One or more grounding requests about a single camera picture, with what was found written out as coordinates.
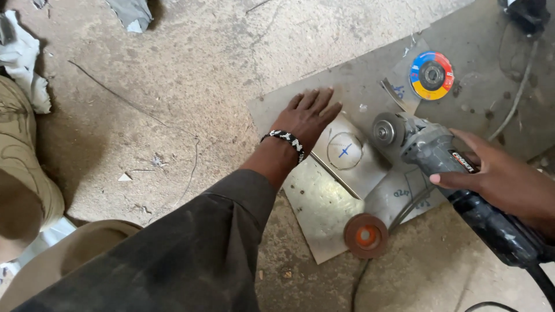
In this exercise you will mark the person's right hand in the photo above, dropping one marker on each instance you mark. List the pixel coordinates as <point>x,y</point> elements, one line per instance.
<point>507,182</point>

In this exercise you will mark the person's left hand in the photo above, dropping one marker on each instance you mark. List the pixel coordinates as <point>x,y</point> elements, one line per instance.
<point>303,119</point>

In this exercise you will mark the grey angle grinder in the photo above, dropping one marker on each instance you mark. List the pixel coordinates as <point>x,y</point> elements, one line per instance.
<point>422,145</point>

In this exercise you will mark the small metal plate with circle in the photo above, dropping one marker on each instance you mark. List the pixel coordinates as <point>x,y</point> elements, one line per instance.
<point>347,169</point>

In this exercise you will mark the pale stick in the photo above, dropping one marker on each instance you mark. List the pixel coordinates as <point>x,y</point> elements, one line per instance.
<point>516,95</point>

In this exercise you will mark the curved metal strip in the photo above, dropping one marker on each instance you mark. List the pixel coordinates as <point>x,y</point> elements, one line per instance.
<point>392,94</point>

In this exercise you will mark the shiny dented metal sheet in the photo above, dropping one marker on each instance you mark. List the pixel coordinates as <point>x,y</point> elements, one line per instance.
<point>321,212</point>

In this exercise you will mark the large dull grey metal sheet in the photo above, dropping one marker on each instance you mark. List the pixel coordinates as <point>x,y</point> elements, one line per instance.
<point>477,86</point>

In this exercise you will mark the small grey sheet with writing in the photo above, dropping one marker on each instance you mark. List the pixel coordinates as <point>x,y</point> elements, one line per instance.
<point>403,71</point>

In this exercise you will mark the colourful flap disc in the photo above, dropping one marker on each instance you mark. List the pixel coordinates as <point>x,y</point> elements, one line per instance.
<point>432,76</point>

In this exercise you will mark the worn brown grinding disc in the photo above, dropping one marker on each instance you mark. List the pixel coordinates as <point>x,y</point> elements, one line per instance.
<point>366,236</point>

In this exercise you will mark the black object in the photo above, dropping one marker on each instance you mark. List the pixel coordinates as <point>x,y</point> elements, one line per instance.
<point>527,15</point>

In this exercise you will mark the white paper scrap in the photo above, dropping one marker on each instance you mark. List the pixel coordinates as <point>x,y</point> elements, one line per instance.
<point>125,177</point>

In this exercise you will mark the grey cloth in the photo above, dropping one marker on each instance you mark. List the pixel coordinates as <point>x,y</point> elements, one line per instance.
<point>130,15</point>

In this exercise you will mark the white plastic sack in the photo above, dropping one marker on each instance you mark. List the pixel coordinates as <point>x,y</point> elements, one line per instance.
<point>47,242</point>

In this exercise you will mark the person's khaki trouser legs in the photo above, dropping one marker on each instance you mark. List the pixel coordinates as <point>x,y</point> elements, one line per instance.
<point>26,182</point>

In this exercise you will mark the white crumpled cloth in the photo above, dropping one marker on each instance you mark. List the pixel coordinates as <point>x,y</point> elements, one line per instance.
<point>24,60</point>

